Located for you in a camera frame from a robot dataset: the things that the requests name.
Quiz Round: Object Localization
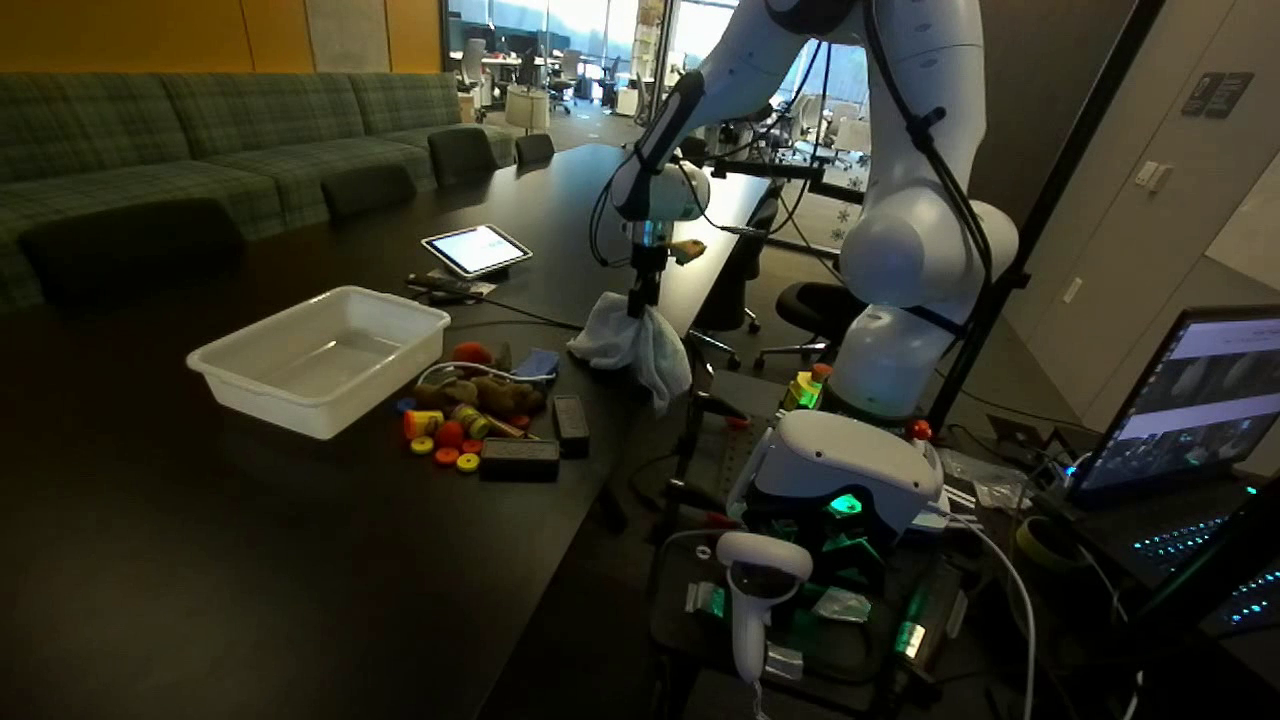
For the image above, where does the blue item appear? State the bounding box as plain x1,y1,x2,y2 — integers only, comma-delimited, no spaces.
514,349,559,379

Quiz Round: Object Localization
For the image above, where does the white cloth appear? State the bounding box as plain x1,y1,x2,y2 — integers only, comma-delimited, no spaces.
570,294,694,413

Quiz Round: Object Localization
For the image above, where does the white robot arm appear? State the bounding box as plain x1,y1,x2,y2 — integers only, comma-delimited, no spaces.
607,0,1020,418

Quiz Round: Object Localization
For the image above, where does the dark chair back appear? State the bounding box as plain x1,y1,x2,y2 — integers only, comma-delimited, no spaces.
428,127,495,189

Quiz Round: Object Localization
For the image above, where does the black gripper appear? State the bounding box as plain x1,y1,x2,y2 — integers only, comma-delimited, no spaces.
628,221,668,318

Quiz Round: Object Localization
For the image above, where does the black rectangular block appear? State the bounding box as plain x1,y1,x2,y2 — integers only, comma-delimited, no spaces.
551,398,591,459
482,437,559,484

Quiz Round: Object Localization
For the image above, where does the clear plastic bin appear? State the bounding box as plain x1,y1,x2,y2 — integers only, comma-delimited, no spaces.
187,286,451,440

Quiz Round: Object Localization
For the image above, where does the open laptop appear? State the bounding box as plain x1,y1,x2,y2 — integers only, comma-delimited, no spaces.
1065,305,1280,635

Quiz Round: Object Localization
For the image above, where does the white VR headset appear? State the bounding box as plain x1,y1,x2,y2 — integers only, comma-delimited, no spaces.
744,413,944,531

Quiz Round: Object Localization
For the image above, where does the black office chair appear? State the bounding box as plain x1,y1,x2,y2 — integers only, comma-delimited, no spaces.
777,282,863,339

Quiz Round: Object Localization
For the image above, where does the green plaid sofa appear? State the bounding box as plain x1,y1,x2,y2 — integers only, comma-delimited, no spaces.
0,71,461,313

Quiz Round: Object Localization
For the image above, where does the tablet with lit screen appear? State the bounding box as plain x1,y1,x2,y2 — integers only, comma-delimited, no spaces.
419,223,529,282

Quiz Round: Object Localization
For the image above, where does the white VR controller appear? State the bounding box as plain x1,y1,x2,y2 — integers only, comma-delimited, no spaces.
716,531,811,685

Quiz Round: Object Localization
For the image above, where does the green yellow small toy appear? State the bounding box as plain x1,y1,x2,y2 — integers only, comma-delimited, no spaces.
786,374,823,407

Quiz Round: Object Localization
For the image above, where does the yellow red toy cup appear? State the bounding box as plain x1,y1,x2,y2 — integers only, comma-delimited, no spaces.
401,407,446,444

